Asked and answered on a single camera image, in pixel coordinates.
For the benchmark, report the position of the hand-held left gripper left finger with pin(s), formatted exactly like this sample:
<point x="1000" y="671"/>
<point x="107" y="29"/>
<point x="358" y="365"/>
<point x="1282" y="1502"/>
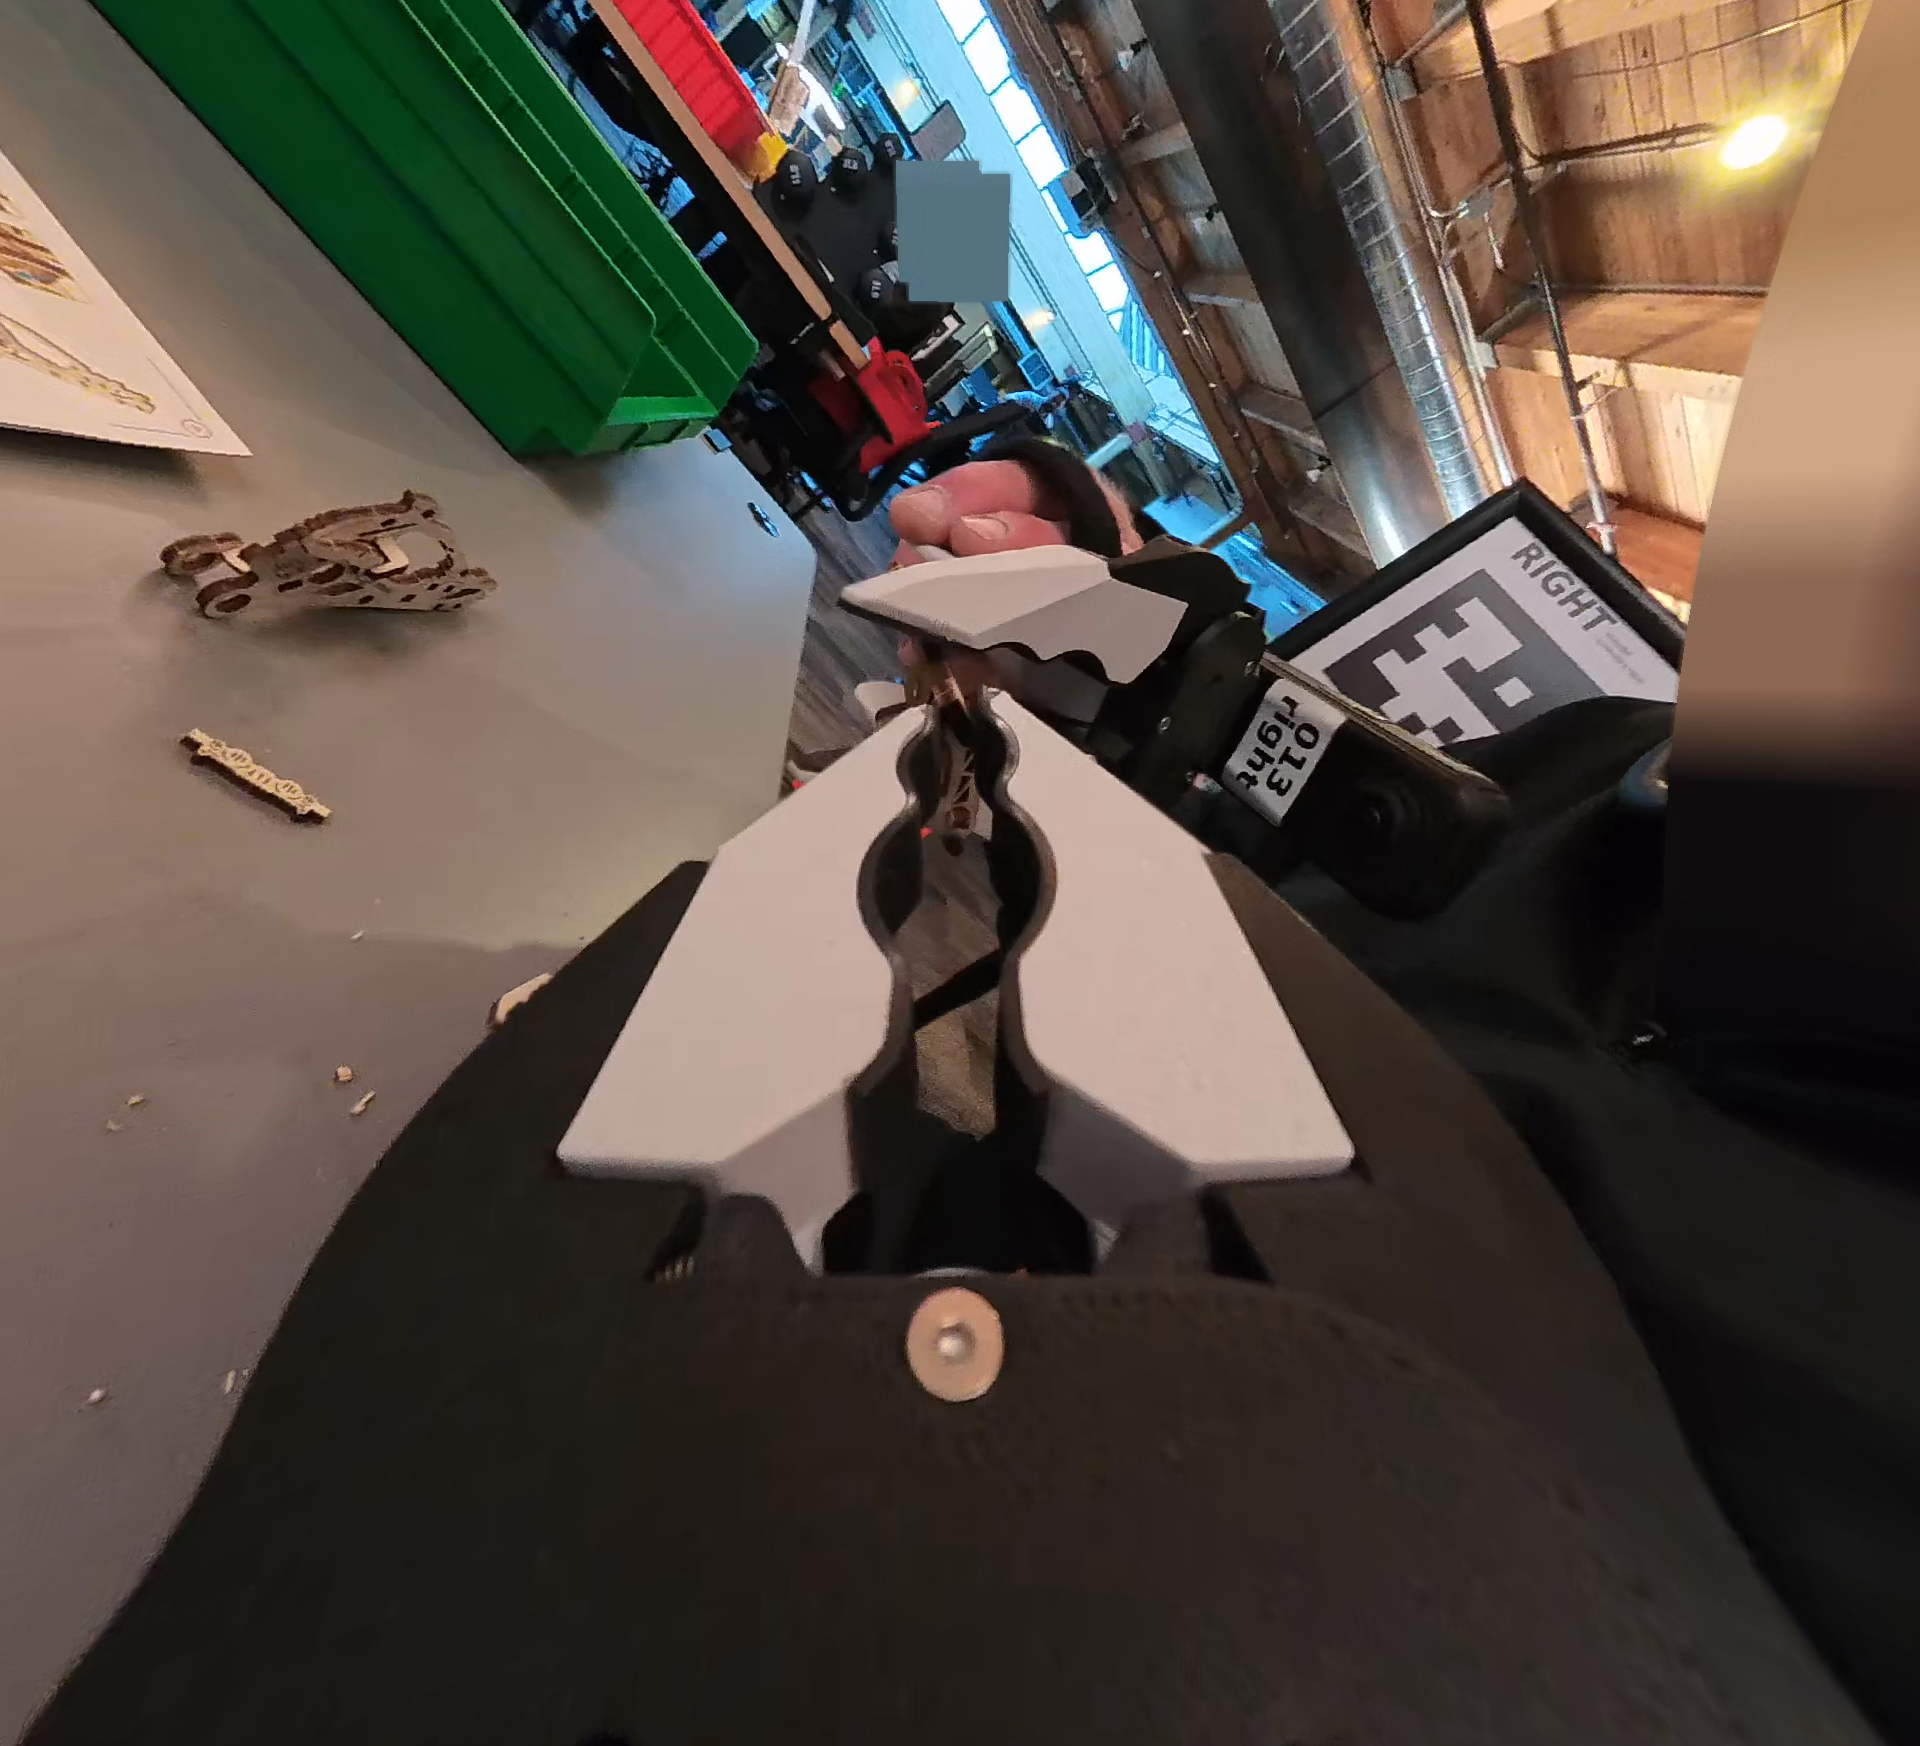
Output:
<point x="720" y="1011"/>

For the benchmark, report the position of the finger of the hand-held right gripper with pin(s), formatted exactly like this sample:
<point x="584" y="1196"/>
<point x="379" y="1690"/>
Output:
<point x="1071" y="692"/>
<point x="975" y="594"/>

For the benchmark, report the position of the small flat wooden part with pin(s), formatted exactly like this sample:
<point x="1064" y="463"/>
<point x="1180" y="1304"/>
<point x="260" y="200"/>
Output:
<point x="521" y="999"/>

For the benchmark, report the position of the red plastic object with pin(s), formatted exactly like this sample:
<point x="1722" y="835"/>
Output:
<point x="885" y="404"/>

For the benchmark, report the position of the open instruction booklet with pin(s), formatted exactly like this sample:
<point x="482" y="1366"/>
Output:
<point x="74" y="351"/>

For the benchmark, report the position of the wooden model assembly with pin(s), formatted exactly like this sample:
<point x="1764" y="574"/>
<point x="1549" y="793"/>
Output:
<point x="957" y="764"/>

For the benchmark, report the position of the person's black jacket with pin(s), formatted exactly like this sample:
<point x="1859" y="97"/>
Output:
<point x="1650" y="1176"/>

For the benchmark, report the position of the person's right hand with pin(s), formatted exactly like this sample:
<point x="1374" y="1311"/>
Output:
<point x="975" y="509"/>

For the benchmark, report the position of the small wooden strip part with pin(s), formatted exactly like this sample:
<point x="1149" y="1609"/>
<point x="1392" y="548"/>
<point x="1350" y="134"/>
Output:
<point x="256" y="775"/>

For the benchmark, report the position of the round ceiling lamp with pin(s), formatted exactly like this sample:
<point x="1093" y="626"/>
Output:
<point x="1755" y="142"/>

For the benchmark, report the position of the wooden model chassis with wheels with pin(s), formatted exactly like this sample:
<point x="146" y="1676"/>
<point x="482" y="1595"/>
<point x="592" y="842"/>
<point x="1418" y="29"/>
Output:
<point x="329" y="563"/>

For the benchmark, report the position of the silver spiral air duct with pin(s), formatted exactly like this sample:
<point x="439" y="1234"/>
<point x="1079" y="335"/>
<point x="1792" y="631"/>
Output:
<point x="1350" y="155"/>

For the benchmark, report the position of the red plastic bin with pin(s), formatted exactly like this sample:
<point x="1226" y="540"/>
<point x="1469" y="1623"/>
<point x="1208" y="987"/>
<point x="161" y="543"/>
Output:
<point x="675" y="37"/>

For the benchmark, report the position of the wooden workbench top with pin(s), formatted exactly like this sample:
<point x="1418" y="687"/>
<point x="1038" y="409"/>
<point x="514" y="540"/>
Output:
<point x="705" y="142"/>

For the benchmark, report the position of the green plastic bin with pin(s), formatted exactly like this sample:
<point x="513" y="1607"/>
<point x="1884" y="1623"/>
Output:
<point x="374" y="126"/>

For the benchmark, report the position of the black dumbbell rack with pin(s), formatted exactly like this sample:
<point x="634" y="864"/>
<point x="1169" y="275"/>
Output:
<point x="825" y="217"/>

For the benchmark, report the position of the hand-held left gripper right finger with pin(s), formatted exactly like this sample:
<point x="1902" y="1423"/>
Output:
<point x="1171" y="1011"/>

